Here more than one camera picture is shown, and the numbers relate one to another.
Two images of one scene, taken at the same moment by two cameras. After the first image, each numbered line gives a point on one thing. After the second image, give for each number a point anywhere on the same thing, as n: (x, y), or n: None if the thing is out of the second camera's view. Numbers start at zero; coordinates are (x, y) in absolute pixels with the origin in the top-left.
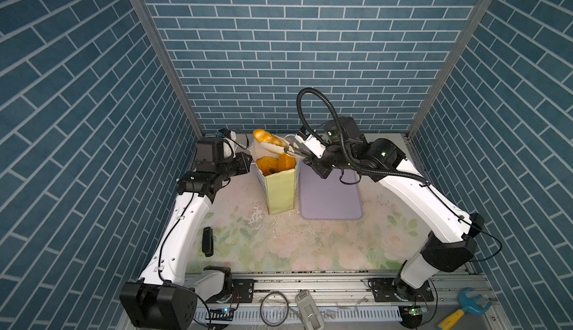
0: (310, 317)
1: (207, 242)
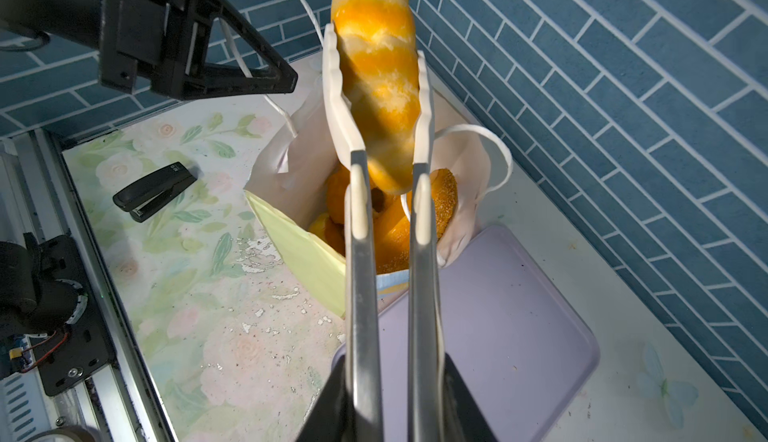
0: None
1: (143, 195)
